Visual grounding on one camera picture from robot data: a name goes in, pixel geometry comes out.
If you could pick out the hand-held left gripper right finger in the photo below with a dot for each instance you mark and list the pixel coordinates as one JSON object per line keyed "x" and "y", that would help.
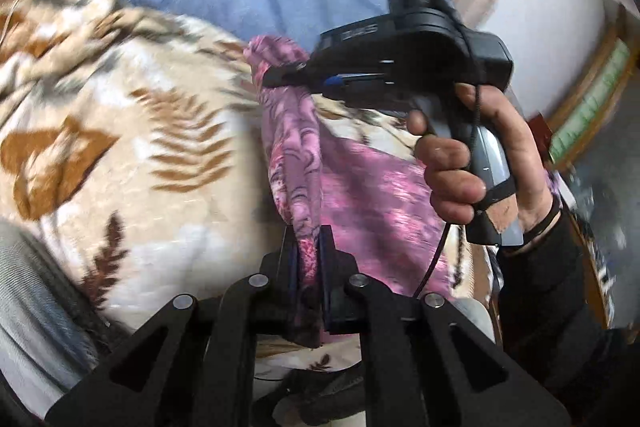
{"x": 327, "y": 267}

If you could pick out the person's right hand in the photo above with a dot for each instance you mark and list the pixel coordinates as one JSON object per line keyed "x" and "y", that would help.
{"x": 450, "y": 177}

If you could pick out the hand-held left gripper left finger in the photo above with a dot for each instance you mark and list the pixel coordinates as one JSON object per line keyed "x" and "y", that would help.
{"x": 288, "y": 267}

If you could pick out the grey striped cloth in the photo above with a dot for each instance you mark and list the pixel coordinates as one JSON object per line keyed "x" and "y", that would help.
{"x": 35, "y": 307}

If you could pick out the purple floral shirt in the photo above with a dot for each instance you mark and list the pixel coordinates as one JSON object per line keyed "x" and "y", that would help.
{"x": 380, "y": 207}

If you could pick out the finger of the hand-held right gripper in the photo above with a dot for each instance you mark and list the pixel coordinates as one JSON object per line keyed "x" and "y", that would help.
{"x": 285, "y": 77}
{"x": 336, "y": 83}

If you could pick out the person's right forearm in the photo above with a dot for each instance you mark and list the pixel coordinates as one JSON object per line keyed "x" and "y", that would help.
{"x": 550, "y": 297}

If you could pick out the black wristband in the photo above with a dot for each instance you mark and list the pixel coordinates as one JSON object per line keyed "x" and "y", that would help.
{"x": 547, "y": 219}

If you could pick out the leaf print blanket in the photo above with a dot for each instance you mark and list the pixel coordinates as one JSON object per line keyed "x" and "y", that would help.
{"x": 150, "y": 107}

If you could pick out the wooden framed green picture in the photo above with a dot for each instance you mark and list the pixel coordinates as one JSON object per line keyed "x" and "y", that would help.
{"x": 595, "y": 107}

